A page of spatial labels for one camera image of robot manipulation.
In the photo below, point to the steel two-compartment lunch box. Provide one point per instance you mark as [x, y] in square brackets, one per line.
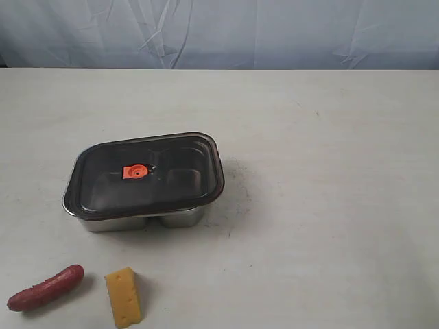
[179, 219]

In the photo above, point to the dark translucent lunch box lid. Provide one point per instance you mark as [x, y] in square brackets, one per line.
[144, 177]

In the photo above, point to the yellow cheese wedge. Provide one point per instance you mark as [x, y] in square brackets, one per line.
[124, 297]

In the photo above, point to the red sausage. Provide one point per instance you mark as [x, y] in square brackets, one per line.
[47, 291]

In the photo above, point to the blue-grey backdrop cloth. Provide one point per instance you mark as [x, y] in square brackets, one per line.
[220, 34]

